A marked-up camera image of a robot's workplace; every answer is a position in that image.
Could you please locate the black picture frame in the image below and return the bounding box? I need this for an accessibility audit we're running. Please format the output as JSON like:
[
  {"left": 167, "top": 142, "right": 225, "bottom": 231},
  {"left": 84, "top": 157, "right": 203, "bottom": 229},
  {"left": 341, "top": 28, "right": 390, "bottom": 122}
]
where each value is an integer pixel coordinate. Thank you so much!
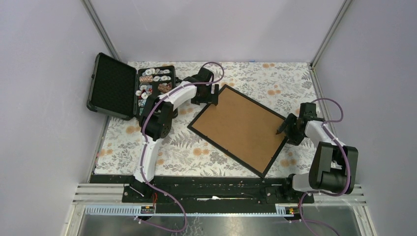
[{"left": 187, "top": 84, "right": 289, "bottom": 179}]

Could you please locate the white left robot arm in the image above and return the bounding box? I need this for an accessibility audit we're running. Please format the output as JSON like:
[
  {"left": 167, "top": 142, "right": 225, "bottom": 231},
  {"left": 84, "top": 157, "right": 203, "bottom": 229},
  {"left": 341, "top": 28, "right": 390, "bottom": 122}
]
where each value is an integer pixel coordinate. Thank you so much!
[{"left": 133, "top": 62, "right": 225, "bottom": 202}]

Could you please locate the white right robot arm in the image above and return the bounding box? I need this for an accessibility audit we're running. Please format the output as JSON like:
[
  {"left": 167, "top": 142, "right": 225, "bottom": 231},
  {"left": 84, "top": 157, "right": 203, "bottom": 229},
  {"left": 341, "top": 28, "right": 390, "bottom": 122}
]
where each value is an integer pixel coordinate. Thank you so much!
[{"left": 276, "top": 103, "right": 358, "bottom": 203}]

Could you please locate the black poker chip case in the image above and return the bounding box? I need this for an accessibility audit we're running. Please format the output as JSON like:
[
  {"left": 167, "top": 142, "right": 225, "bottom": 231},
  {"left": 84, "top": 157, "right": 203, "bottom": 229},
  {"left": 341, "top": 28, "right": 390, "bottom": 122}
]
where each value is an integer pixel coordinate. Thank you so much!
[{"left": 87, "top": 53, "right": 177, "bottom": 120}]

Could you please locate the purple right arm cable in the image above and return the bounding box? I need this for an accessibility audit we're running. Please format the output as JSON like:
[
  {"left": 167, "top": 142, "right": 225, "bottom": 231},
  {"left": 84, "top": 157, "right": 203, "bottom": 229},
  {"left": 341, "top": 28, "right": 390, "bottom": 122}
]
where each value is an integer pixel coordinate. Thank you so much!
[{"left": 290, "top": 97, "right": 353, "bottom": 236}]

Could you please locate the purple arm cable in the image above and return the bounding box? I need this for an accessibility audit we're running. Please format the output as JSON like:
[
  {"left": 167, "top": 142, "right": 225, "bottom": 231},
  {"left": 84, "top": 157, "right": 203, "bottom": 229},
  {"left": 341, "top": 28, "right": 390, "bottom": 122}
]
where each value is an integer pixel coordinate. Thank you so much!
[
  {"left": 133, "top": 61, "right": 225, "bottom": 234},
  {"left": 290, "top": 97, "right": 353, "bottom": 236}
]

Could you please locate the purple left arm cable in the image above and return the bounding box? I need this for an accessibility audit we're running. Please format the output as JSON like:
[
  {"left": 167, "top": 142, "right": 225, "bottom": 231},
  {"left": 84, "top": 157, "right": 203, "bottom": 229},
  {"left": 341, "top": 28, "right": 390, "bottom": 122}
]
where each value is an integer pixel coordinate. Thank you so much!
[{"left": 133, "top": 61, "right": 225, "bottom": 234}]

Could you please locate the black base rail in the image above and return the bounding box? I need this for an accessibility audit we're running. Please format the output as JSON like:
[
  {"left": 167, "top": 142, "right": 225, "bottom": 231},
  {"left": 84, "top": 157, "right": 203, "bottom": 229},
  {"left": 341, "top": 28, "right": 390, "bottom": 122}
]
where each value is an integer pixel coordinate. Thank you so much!
[{"left": 122, "top": 176, "right": 303, "bottom": 215}]

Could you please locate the right aluminium corner post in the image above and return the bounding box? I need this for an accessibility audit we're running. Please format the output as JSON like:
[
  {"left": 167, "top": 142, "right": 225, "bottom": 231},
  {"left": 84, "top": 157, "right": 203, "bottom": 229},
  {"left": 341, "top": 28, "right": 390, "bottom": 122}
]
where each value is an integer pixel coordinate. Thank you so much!
[{"left": 310, "top": 0, "right": 354, "bottom": 68}]

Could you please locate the aluminium corner post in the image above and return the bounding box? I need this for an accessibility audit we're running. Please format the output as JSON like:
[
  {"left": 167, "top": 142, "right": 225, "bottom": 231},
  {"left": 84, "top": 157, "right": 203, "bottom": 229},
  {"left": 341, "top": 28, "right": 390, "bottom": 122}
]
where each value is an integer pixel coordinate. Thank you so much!
[
  {"left": 81, "top": 0, "right": 122, "bottom": 61},
  {"left": 310, "top": 0, "right": 354, "bottom": 68}
]

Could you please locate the left aluminium corner post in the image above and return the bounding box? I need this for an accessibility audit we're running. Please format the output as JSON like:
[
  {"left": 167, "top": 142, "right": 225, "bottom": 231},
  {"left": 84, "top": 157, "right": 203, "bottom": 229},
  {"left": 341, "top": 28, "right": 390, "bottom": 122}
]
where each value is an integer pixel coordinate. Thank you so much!
[{"left": 81, "top": 0, "right": 122, "bottom": 61}]

